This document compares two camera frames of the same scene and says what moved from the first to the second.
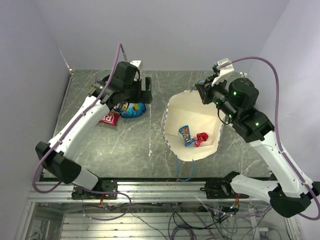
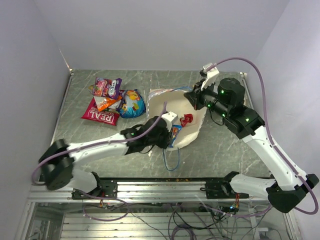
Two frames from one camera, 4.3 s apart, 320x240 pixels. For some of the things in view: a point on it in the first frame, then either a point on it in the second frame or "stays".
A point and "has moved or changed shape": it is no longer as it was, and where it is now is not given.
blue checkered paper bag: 187,108 has moved or changed shape
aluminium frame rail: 140,190 stays
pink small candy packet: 201,137 to 187,118
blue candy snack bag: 128,110 stays
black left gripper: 144,96 to 165,143
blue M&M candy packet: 185,132 to 175,130
